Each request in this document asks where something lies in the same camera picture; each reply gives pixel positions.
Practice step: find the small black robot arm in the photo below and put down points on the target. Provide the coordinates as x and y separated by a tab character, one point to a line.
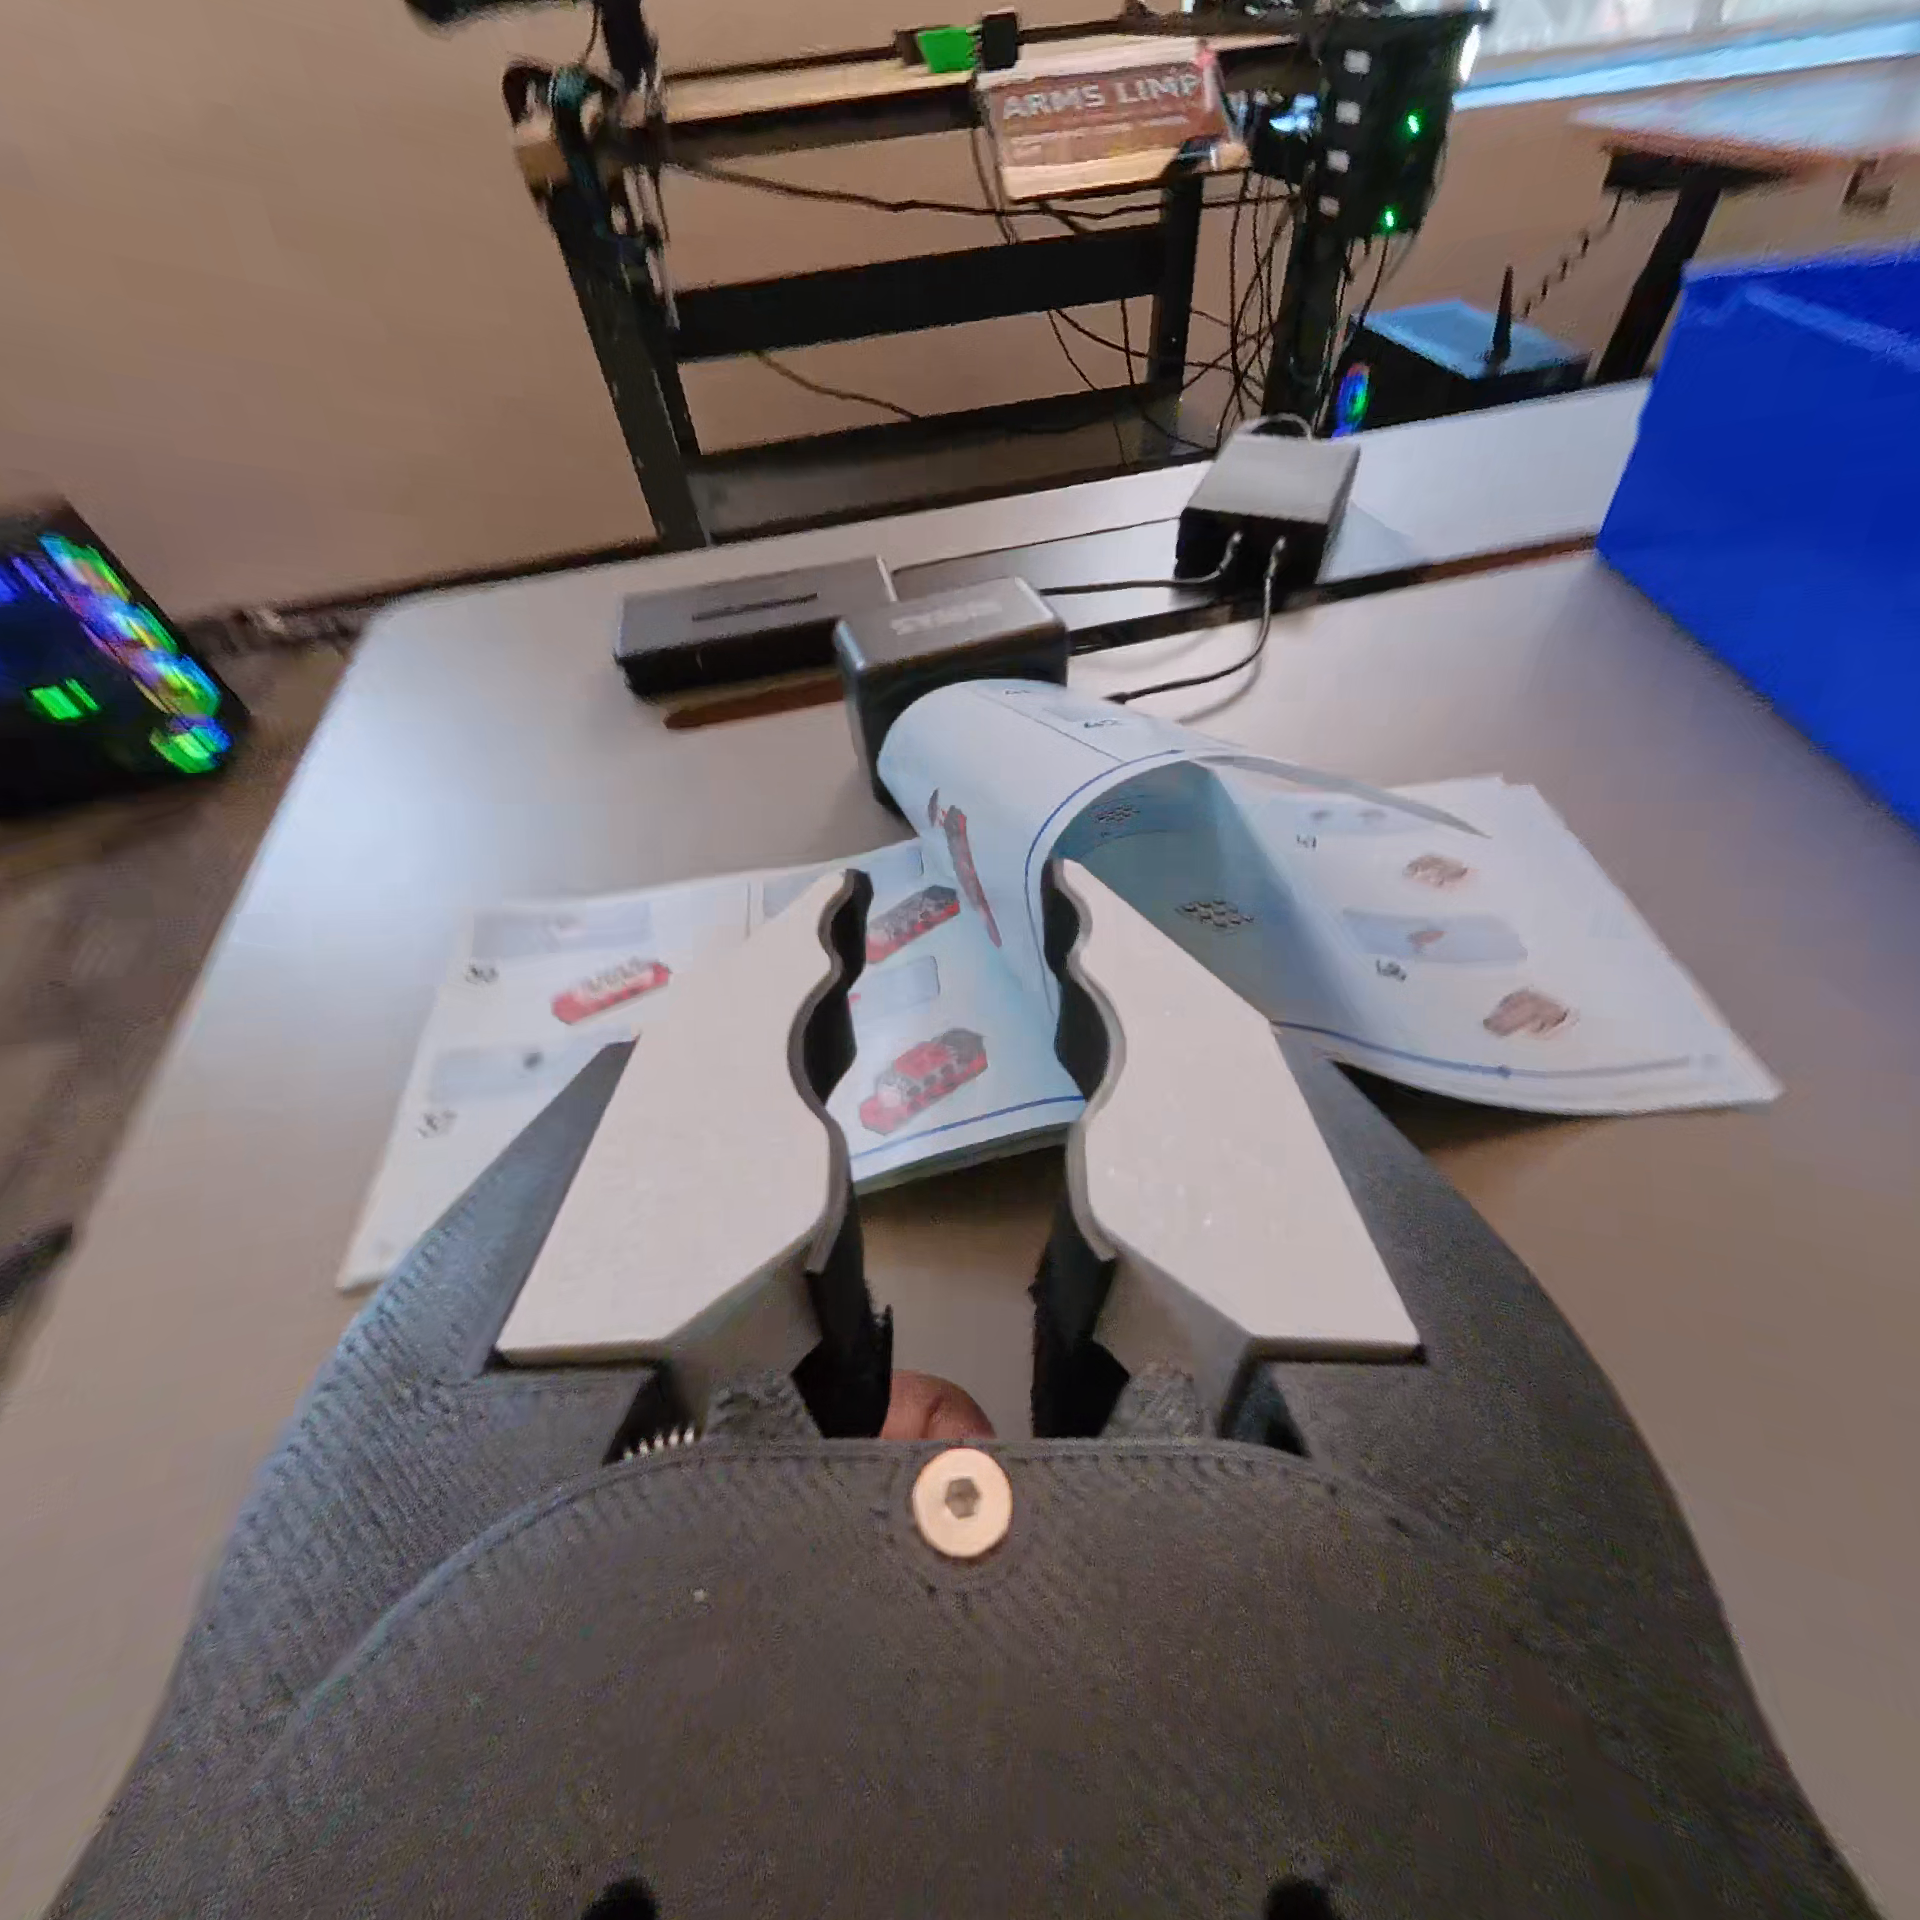
579	119

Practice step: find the black metal rack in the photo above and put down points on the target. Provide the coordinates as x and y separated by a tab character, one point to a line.
898	292

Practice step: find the black box with green lights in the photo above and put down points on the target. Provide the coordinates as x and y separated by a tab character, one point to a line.
1415	164

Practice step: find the blue plastic bin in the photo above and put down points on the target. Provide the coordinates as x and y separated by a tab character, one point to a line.
1788	496

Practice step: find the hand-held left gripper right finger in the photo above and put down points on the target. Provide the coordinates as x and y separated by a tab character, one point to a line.
1243	1199

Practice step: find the black computer with antenna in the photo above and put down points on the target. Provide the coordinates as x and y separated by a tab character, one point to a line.
1455	359

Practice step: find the black cube box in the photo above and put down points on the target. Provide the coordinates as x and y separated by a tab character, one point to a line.
944	643

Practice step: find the grey desk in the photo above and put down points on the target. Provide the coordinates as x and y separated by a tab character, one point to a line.
1651	1272

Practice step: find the large grid window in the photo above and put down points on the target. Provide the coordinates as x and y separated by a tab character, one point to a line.
1651	38

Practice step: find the flat black box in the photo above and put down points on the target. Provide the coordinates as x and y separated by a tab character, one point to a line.
734	623

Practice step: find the printed desk sign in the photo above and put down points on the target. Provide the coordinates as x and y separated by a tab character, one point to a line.
1108	127

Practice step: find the computer with colourful lights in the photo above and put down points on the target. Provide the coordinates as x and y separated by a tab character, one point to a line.
92	675

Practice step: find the brick instruction booklet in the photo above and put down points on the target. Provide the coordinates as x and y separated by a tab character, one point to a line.
1500	973

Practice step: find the wooden top desk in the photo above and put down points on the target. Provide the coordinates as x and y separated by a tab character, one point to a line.
1727	127

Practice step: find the green plastic block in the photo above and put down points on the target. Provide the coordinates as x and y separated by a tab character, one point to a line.
944	48

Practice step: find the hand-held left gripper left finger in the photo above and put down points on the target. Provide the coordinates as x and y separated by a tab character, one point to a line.
676	1199

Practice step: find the person's left hand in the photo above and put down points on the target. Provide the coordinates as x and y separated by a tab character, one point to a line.
936	1407

